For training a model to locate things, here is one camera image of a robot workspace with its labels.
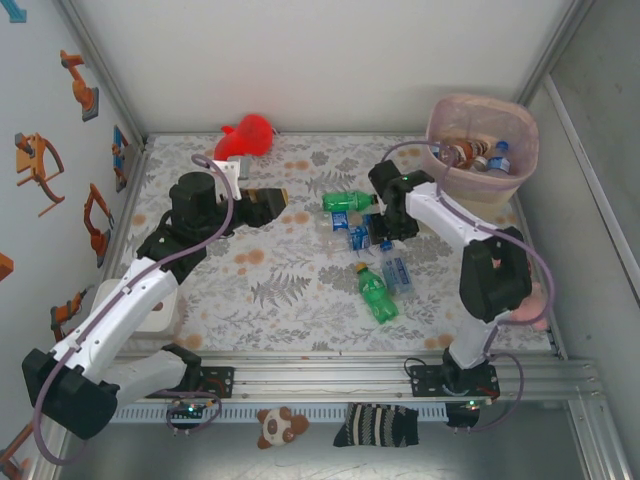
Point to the clear bottle dark blue label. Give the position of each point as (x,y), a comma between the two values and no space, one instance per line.
(357,239)

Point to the blue label bottle blue cap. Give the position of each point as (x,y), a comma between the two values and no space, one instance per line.
(340,220)

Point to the green plastic soda bottle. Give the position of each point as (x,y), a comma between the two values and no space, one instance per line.
(377,295)
(345,201)

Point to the light blue label water bottle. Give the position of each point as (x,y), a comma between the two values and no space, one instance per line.
(397,272)

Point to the brown coffee drink bottle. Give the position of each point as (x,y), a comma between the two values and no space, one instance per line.
(467,151)

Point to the Pepsi bottle blue cap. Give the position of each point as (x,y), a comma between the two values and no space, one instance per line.
(500,161)

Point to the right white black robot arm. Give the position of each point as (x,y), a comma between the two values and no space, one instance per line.
(495,280)

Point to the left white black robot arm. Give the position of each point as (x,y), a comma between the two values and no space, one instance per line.
(130,312)

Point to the pink mesh waste bin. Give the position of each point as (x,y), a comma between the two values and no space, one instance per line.
(495,200)

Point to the red plush toy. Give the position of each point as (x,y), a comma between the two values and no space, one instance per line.
(250,132)

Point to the white tissue box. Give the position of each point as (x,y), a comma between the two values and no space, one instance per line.
(160,320)

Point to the pink plush toy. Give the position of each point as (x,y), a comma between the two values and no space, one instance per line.
(532,305)

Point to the black striped sock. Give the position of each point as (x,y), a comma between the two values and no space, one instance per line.
(375,425)

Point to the black controller board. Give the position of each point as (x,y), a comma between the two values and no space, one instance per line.
(187,411)
(462,415)

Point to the brown teddy bear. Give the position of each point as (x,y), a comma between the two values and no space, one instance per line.
(277,427)

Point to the blue orange wall sticker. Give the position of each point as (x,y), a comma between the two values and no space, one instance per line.
(119,150)

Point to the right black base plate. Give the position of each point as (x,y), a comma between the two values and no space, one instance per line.
(425,382)

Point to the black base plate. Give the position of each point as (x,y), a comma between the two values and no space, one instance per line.
(425,382)
(222,380)

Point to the aluminium corner post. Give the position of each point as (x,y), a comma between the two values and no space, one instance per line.
(560,40)
(102,67)

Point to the aluminium frame rail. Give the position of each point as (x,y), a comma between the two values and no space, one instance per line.
(325,385)

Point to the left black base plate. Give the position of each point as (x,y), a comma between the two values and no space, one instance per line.
(222,380)

